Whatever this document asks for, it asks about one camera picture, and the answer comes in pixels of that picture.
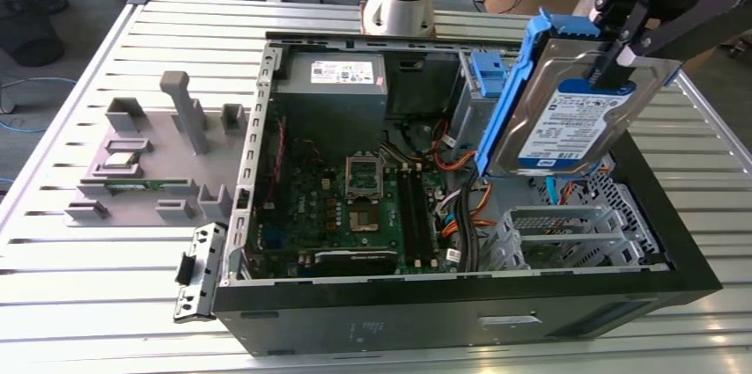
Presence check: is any hard disk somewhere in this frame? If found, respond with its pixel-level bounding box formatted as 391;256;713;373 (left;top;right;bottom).
475;6;687;181

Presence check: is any blue wire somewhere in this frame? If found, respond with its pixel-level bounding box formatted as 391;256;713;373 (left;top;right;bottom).
543;175;562;207

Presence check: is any metal disk bay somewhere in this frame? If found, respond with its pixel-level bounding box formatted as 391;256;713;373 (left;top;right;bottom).
480;204;655;273

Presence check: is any empty blue drive carrier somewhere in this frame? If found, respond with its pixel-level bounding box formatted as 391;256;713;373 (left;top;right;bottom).
468;50;510;99

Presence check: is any metal drive cage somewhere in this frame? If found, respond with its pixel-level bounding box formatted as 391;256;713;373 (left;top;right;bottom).
451;50;519;159

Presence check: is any grey power supply unit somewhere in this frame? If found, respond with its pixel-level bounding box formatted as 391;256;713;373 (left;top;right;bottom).
270;51;391;159

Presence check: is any black RAM slot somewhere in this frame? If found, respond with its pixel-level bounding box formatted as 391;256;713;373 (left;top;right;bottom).
399;166;420;263
405;166;425;263
417;166;440;263
412;166;433;263

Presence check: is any metal socket cover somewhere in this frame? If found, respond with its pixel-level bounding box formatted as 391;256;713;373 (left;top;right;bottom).
344;151;388;202

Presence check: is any CPU socket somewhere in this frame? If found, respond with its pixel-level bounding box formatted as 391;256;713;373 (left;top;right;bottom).
345;200;385;235

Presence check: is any green motherboard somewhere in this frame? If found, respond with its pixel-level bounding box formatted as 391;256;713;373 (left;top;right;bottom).
249;144;469;279

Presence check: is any black graphics card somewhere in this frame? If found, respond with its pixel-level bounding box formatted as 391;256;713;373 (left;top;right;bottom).
299;246;403;279

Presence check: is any black PC case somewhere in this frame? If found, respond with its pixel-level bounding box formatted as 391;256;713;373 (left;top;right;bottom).
209;30;725;357

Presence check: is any grey parts rack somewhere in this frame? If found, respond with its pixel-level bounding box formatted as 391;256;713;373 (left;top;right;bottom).
65;70;252;228

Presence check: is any silver CPU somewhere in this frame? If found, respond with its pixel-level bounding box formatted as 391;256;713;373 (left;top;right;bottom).
101;150;145;170

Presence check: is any green RAM stick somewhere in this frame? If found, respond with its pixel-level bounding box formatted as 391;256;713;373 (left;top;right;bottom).
81;176;194;193

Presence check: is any black mesh waste bin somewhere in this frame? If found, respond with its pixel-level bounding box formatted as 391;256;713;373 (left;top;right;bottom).
0;0;67;68

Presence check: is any orange red wire bundle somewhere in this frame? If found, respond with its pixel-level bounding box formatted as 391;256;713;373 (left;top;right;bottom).
432;138;499;238

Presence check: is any yellow black wire bundle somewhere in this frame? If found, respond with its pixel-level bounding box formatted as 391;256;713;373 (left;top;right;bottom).
379;140;440;169

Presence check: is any black cable bundle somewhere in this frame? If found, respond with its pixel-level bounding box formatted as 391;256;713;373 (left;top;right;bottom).
455;166;496;273

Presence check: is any metal hinged case bracket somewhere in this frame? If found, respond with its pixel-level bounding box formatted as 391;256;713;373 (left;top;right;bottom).
172;221;230;326

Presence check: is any thin blue cable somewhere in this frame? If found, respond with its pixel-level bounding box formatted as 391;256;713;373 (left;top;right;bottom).
0;77;78;134

